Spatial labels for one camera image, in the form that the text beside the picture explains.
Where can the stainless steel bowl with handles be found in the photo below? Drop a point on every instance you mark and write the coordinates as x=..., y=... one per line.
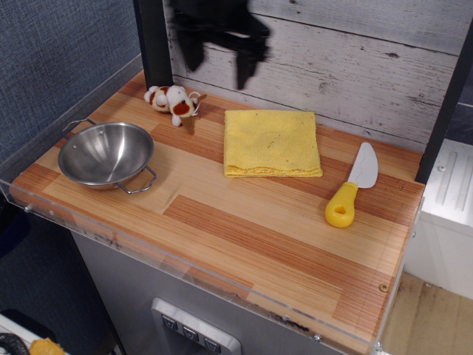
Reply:
x=113, y=155

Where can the silver button control panel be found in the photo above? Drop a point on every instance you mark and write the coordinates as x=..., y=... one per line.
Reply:
x=184, y=333

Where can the white side shelf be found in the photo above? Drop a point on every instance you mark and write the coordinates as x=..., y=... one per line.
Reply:
x=440, y=250

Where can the black vertical post right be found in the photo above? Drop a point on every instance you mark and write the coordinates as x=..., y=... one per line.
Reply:
x=451, y=34

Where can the black vertical post left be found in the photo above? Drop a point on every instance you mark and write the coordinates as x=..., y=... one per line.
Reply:
x=154, y=45

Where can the black vertical post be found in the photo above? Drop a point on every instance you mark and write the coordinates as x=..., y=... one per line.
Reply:
x=154, y=45
x=451, y=34

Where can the yellow handled white knife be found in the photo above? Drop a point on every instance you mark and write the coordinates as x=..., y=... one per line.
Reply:
x=340, y=210

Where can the white and brown plush toy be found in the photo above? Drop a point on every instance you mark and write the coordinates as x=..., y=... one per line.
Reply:
x=182, y=106

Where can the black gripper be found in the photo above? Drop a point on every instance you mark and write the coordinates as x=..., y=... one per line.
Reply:
x=193, y=18

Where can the folded yellow cloth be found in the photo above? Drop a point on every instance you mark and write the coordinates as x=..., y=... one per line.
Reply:
x=270, y=143

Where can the silver toy kitchen cabinet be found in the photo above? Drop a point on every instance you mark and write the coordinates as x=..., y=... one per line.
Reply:
x=128, y=286

